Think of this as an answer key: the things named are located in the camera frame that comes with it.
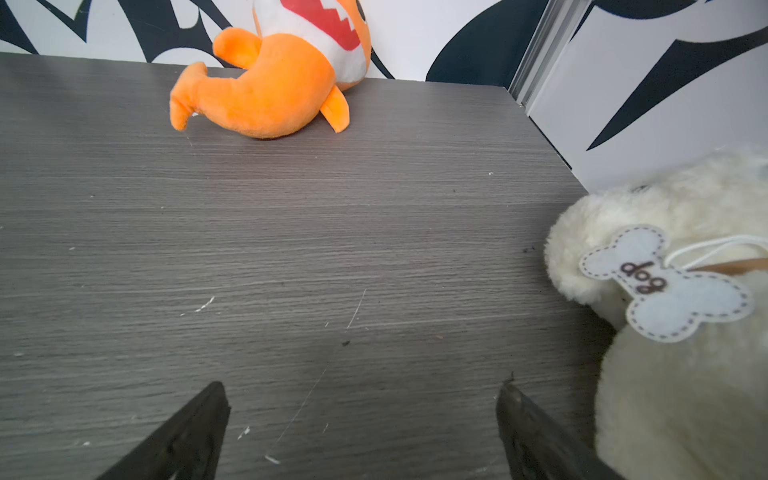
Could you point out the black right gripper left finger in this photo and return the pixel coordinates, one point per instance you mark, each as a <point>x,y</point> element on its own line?
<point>187,446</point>

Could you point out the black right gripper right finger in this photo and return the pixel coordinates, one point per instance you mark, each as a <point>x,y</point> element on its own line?
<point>537,447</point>

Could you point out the white dog plush toy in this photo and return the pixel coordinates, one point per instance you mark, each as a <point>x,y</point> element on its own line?
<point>678,267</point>

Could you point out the orange shark plush toy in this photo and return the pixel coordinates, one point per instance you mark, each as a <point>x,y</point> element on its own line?
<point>297,63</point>

